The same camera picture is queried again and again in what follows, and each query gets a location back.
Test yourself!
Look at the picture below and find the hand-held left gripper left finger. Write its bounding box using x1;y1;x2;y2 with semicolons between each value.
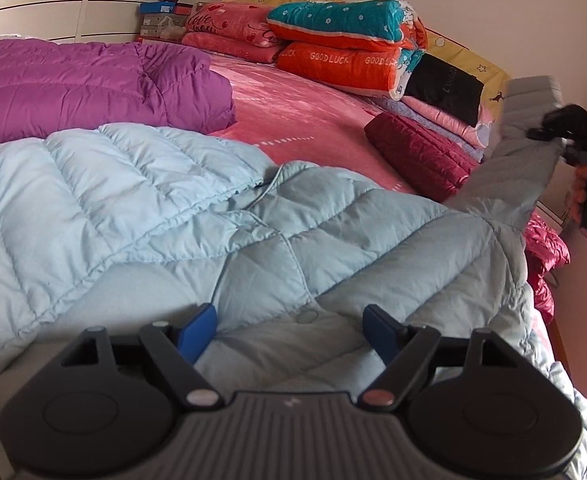
57;304;225;412

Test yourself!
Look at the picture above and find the grey shoe box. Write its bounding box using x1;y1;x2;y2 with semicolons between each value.
140;14;191;29

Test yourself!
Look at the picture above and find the folded pink bedding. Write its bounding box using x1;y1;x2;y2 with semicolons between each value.
373;94;495;163

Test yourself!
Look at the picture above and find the teal and orange folded quilt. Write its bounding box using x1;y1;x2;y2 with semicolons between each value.
266;0;429;101

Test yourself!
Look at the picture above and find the light blue down jacket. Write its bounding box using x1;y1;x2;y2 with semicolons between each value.
0;75;587;480

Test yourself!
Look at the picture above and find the glossy red down jacket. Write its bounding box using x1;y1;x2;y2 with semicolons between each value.
523;211;572;325

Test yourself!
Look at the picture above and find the purple down jacket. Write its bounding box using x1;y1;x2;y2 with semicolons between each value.
0;37;239;152

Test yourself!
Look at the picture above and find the yellow star print headboard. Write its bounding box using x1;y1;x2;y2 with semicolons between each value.
222;0;513;107

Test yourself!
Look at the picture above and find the heart print pink pillow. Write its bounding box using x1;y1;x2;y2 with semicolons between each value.
185;2;286;50

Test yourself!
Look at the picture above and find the black folded cloth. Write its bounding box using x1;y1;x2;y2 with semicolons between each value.
402;52;485;129

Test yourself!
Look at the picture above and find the maroon quilted jacket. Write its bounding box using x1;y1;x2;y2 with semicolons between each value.
363;111;480;203

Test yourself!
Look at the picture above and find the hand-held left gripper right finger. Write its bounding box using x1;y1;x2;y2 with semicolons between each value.
357;305;527;412

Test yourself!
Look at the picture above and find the pink fleece blanket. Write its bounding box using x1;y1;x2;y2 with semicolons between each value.
204;52;480;197

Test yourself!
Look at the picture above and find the person's right hand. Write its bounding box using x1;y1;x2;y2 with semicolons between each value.
570;162;587;232

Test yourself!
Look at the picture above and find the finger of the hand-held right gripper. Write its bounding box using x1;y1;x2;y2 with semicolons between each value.
526;104;585;144

